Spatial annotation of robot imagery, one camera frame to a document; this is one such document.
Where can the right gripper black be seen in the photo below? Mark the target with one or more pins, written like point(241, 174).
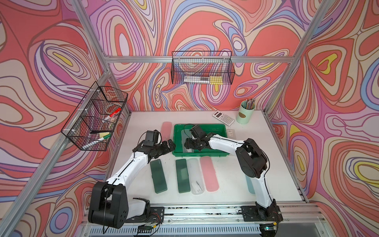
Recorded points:
point(188, 144)

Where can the black wire basket left wall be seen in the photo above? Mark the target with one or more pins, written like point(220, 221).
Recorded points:
point(88, 119)

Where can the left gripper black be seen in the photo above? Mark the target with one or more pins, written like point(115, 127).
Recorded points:
point(166, 149)

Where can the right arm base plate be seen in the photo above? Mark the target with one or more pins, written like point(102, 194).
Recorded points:
point(258, 213)

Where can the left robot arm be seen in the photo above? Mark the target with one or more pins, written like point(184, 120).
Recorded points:
point(110, 206)

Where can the mint green pen cup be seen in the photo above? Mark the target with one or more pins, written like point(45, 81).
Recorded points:
point(244, 115)

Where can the black wire basket back wall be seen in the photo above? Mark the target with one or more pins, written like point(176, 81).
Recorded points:
point(202, 63)

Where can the green white marker in basket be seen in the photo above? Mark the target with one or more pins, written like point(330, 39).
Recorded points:
point(98, 143)

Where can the dark green pencil case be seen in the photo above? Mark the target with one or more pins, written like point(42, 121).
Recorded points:
point(182, 176)
point(158, 176)

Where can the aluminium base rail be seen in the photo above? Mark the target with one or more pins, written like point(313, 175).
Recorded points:
point(295, 219)

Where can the black wire basket wall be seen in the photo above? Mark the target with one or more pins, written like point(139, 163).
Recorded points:
point(202, 63)
point(88, 119)

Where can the pink pencil case front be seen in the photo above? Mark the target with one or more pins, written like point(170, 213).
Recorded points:
point(209, 174)

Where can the clear frosted pencil case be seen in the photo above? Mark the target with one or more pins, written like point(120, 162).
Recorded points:
point(184, 135)

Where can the dark green pencil case left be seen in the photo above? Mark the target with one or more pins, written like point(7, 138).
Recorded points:
point(158, 176)

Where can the pink pencil case far left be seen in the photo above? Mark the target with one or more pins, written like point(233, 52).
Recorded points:
point(166, 129)

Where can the pink pencil case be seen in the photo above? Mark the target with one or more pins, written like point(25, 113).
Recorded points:
point(166, 129)
point(209, 174)

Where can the light blue pencil case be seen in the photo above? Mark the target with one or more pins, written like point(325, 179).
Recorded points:
point(250, 185)

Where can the red marker in basket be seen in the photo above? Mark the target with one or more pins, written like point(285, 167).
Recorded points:
point(112, 114)

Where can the green plastic storage tray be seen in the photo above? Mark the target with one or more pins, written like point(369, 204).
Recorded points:
point(214, 128)

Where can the dark green pencil case right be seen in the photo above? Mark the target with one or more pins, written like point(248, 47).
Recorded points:
point(182, 176)

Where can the clear box in back basket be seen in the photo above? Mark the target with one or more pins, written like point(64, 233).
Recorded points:
point(196, 80)

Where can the white calculator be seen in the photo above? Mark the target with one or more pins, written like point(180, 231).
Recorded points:
point(224, 118)

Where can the pens in cup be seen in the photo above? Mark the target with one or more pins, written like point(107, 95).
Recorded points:
point(249, 104)

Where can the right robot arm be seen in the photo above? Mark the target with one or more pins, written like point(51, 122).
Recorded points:
point(253, 162)

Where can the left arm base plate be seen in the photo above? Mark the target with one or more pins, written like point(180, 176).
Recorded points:
point(153, 214)

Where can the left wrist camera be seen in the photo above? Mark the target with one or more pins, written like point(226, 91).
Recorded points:
point(151, 138)

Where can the clear box with barcode label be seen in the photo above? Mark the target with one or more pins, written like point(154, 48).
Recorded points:
point(231, 133)

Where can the white translucent pencil case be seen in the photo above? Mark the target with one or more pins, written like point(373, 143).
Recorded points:
point(196, 182)

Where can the yellow item in back basket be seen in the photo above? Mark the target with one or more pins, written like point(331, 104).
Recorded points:
point(216, 80)

